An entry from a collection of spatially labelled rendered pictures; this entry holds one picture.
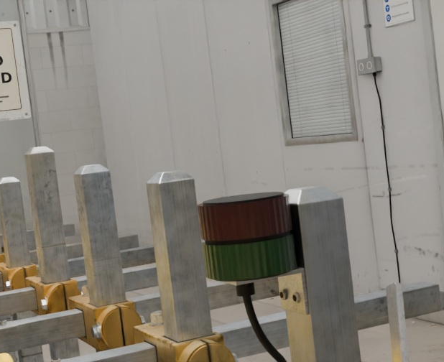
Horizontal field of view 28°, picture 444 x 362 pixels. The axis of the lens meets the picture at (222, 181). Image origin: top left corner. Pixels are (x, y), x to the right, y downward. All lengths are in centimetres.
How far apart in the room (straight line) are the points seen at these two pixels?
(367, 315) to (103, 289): 31
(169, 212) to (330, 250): 25
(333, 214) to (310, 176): 528
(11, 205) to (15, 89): 160
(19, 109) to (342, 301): 257
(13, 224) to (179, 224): 75
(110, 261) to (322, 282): 50
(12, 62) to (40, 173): 185
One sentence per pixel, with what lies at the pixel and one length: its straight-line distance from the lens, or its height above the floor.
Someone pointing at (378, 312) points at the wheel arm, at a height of 95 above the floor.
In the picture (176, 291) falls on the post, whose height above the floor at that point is 102.
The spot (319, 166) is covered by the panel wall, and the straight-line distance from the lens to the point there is 576.
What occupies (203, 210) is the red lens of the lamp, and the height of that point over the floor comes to 111.
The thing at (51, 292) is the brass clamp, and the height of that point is 96.
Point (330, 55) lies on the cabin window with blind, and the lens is 560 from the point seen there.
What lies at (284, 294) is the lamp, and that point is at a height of 104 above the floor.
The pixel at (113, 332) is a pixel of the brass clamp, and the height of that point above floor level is 94.
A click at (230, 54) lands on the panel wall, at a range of 673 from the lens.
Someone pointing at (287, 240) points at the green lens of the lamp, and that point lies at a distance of 57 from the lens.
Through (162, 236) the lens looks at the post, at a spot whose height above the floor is 107.
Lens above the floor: 116
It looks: 3 degrees down
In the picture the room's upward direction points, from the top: 7 degrees counter-clockwise
